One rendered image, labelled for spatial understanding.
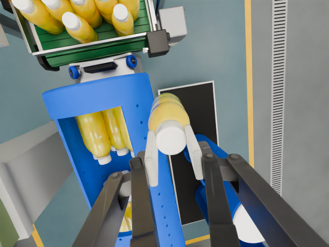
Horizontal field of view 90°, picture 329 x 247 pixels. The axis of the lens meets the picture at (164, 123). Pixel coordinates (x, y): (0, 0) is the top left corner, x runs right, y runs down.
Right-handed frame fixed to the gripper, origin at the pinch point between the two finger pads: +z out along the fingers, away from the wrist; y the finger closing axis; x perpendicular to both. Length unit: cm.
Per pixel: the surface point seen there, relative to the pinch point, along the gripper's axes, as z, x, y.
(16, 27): 52, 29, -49
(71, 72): 44, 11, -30
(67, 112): 18.4, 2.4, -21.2
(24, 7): 34, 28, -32
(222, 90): 151, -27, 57
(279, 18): 166, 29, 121
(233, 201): 43, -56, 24
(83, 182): 27.3, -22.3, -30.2
